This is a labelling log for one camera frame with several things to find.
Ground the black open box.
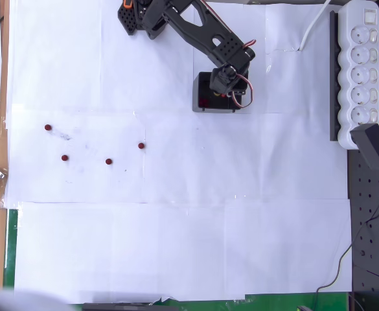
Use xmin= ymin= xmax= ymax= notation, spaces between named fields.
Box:
xmin=192 ymin=71 xmax=250 ymax=113

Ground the white paper table cover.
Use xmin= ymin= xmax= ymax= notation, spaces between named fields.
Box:
xmin=3 ymin=0 xmax=354 ymax=305

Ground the black power adapter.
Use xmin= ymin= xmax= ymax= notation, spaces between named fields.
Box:
xmin=350 ymin=122 xmax=379 ymax=172

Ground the black pegboard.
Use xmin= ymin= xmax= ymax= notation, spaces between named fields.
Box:
xmin=347 ymin=0 xmax=379 ymax=311

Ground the black flat device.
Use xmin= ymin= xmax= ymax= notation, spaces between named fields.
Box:
xmin=81 ymin=301 xmax=179 ymax=311

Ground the green cutting mat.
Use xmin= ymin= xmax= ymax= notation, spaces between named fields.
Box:
xmin=3 ymin=209 xmax=354 ymax=311

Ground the blurry grey object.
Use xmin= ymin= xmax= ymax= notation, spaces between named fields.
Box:
xmin=0 ymin=275 xmax=72 ymax=311

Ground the white power cable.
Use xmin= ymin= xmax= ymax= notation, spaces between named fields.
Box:
xmin=298 ymin=0 xmax=332 ymax=52

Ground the thin black adapter cable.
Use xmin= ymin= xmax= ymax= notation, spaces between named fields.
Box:
xmin=314 ymin=168 xmax=379 ymax=305

